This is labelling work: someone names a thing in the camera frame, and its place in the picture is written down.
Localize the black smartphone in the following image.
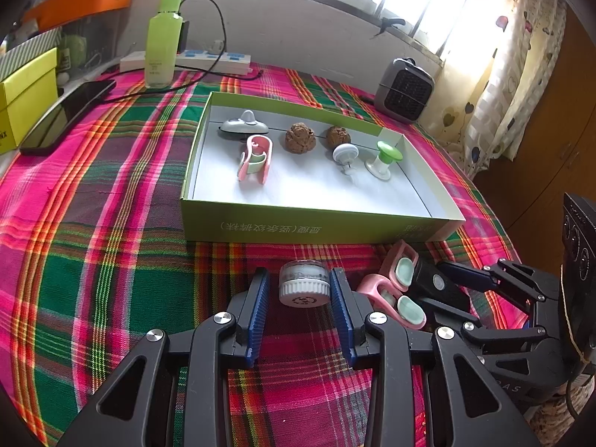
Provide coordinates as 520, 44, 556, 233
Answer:
19, 79, 117, 156

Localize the small white jar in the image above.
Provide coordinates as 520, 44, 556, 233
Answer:
278, 261, 330, 308

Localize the heart-print curtain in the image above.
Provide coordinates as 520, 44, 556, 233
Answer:
428, 0, 571, 178

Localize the black window latch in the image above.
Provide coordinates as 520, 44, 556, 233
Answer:
377, 18, 406, 38

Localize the black charger cable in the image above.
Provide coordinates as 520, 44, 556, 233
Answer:
100, 0, 266, 103

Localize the grey space heater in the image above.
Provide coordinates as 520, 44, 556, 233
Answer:
374, 57, 436, 124

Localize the beige string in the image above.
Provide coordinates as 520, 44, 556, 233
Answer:
559, 263, 586, 364

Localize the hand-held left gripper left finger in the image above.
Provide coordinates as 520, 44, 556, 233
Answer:
56, 267, 271, 447

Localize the brown walnut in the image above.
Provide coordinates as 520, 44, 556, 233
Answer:
284, 122, 318, 153
326, 125, 352, 150

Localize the white round knob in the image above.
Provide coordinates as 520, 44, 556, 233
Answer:
332, 143, 360, 178

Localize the pink clip with green pad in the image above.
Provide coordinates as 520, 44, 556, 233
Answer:
237, 134, 275, 184
356, 274, 427, 331
379, 240, 420, 289

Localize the yellow-green box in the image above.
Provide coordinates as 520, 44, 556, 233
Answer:
0, 47, 59, 154

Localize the clear glass tank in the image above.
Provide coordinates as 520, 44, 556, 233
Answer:
58, 7, 136, 87

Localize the green and white cardboard tray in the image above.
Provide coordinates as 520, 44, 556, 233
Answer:
181, 92, 466, 245

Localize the grey white oval gadget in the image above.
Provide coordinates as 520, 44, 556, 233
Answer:
219, 109, 270, 137

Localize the green round knob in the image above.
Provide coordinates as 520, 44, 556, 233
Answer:
364, 141, 405, 181

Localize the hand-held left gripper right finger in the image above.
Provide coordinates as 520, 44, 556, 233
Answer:
330, 267, 543, 447

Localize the plaid tablecloth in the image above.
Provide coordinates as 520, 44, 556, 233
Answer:
0, 63, 532, 447

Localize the striped box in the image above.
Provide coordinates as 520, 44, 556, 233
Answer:
0, 25, 63, 82

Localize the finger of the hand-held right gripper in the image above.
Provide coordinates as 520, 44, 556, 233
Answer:
421, 299, 557, 359
438, 258, 562, 307

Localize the brown wooden cabinet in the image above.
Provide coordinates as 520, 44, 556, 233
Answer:
470, 4, 596, 261

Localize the white power strip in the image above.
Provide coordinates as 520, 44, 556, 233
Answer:
120, 49, 252, 76

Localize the green lotion bottle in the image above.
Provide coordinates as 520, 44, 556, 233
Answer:
144, 0, 184, 89

